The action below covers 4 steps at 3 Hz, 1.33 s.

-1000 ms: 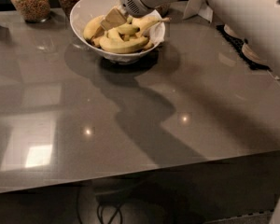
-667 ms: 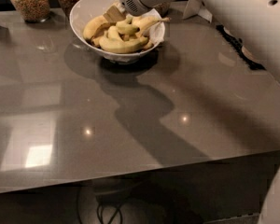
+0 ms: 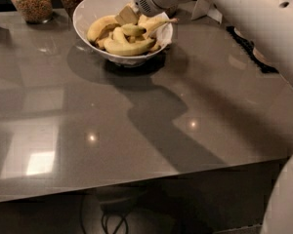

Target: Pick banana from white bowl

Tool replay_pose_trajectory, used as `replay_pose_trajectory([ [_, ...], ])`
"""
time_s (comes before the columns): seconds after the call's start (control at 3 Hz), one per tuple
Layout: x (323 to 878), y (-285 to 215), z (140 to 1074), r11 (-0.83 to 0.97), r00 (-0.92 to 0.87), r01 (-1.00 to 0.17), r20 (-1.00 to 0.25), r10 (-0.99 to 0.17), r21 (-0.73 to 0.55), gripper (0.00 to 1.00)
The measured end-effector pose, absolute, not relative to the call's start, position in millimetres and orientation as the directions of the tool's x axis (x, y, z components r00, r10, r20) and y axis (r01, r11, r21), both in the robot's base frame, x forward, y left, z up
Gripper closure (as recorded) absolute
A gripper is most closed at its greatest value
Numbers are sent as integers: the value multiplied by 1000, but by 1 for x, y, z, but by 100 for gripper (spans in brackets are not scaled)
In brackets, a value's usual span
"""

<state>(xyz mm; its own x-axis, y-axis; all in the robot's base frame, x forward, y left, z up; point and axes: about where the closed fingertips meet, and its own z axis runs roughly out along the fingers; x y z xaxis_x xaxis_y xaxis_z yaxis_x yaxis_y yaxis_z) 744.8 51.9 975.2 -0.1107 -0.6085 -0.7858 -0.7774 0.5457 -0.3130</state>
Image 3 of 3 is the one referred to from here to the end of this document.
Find white napkin in bowl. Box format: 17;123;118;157
149;14;172;52

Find small yellow banana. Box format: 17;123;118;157
121;23;147;37

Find front bottom yellow banana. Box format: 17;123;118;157
104;27;156;57

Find left top yellow banana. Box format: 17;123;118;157
87;15;119;43

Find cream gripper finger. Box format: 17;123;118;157
115;5;140;25

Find black rubber mat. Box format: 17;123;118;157
226;26;277;74

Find white ceramic bowl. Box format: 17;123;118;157
73;0;172;67

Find right long-stemmed yellow banana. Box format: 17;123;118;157
138;16;179;38

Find front stack paper plates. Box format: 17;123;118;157
253;48;272;66

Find white folded card stand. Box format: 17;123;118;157
191;0;223;23

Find left glass cereal jar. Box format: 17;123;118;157
11;0;53;23

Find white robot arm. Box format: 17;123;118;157
134;0;293;234

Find black cables under table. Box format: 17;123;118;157
78;192;131;234

